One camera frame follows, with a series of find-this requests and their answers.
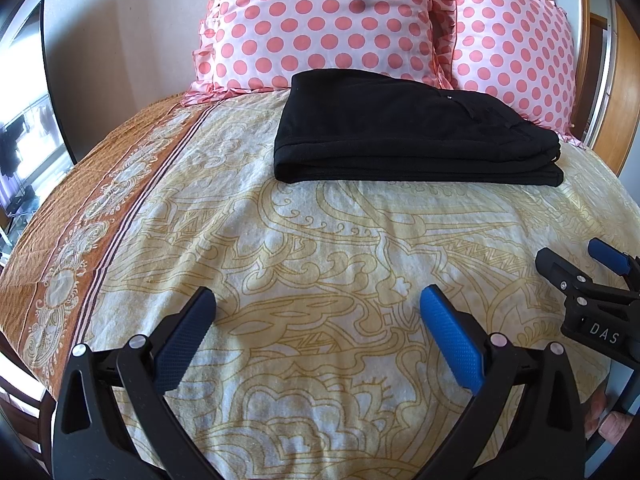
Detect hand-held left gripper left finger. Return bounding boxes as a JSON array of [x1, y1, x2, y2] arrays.
[[51, 286, 236, 480]]

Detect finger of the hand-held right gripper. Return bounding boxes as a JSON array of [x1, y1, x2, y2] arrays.
[[535, 248, 640, 311], [587, 238, 640, 286]]

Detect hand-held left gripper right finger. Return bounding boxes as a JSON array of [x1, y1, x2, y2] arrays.
[[400, 284, 587, 480]]

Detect black pants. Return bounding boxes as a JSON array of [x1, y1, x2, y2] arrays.
[[273, 69, 565, 188]]

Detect orange and cream patterned bedsheet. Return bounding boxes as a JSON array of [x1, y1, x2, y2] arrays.
[[0, 80, 640, 480]]

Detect wooden bed headboard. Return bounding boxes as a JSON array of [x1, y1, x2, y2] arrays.
[[515, 0, 640, 178]]

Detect pink polka dot pillow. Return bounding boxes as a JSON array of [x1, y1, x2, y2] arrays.
[[432, 0, 586, 148], [181, 0, 458, 107]]

